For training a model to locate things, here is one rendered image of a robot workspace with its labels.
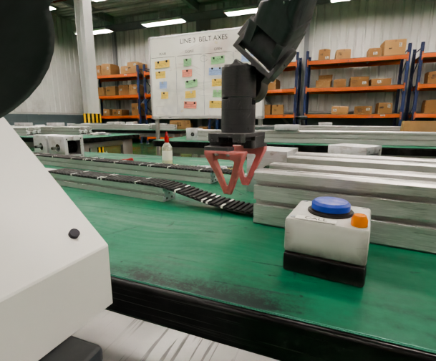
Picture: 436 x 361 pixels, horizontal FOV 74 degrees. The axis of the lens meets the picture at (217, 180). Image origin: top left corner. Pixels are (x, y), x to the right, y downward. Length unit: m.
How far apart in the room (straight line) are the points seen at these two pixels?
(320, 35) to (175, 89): 8.11
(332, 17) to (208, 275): 11.31
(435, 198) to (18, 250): 0.42
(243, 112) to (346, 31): 10.94
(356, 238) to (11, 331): 0.28
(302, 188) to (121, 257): 0.26
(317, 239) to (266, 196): 0.15
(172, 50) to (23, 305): 3.79
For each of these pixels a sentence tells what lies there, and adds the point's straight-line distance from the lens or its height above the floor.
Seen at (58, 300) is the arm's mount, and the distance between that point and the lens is 0.25.
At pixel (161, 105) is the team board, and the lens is 3.95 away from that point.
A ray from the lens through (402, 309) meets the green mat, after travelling 0.32.
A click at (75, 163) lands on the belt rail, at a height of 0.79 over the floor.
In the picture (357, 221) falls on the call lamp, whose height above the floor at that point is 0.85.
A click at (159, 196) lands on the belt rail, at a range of 0.59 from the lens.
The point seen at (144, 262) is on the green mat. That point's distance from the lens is 0.36.
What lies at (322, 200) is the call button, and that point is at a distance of 0.34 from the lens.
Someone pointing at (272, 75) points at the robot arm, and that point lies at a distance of 0.48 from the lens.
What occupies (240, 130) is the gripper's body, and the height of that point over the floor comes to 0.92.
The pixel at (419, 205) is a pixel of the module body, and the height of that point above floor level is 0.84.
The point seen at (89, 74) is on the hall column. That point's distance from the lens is 8.56.
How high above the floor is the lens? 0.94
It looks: 12 degrees down
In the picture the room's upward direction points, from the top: straight up
